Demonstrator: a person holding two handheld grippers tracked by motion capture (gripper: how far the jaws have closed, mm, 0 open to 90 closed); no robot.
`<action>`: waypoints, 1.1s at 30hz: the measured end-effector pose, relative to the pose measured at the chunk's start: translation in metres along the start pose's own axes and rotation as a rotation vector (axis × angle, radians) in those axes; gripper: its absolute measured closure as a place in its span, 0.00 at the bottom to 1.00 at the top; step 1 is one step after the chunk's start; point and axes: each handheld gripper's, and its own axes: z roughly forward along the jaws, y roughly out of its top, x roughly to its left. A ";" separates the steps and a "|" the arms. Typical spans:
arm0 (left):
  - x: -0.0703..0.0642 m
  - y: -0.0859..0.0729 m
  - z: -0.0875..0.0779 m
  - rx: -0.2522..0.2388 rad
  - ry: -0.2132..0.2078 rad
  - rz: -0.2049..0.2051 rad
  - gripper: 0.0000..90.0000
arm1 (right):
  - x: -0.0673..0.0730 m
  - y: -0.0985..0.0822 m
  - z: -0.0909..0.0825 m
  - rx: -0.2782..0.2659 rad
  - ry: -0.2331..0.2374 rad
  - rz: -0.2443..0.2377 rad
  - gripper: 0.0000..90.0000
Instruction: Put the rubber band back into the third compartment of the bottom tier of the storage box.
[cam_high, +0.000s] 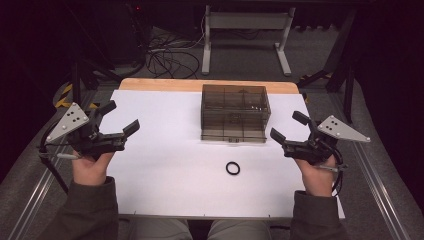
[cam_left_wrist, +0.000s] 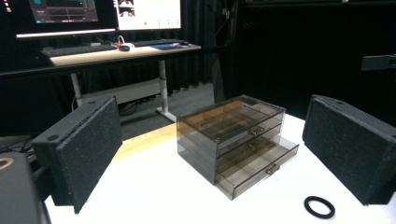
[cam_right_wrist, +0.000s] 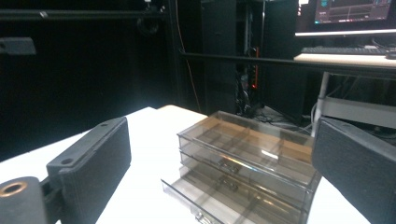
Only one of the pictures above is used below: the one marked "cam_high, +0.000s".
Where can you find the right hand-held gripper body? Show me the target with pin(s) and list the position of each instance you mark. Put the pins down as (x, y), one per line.
(336, 130)

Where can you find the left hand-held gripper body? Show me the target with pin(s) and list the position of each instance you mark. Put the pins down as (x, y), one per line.
(68, 121)

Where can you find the tinted transparent storage box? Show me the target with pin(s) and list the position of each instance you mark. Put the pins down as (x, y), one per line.
(235, 113)

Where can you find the person's right hand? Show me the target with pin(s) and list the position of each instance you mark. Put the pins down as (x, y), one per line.
(316, 178)

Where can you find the person's left hand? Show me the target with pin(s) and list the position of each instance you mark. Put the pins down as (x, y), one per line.
(89, 171)

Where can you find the yellow black hazard tape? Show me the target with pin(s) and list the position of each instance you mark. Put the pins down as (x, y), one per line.
(61, 102)

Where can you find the black metal stand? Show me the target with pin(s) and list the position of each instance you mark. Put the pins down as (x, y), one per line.
(76, 83)
(348, 93)

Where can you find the white table sheet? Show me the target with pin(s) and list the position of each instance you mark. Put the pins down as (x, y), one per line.
(166, 180)

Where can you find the dark equipment cabinet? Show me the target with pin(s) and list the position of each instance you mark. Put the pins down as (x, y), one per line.
(130, 36)

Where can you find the person's right leg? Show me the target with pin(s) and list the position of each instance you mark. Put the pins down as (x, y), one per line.
(240, 230)

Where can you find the person's leg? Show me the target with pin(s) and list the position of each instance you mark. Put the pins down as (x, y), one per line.
(240, 230)
(160, 230)

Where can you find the person's left leg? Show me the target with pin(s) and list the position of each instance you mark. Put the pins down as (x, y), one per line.
(160, 230)

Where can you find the aluminium floor rail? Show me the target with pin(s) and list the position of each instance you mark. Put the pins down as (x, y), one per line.
(33, 201)
(376, 186)

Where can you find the white metal desk frame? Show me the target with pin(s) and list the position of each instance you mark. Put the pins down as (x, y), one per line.
(246, 20)

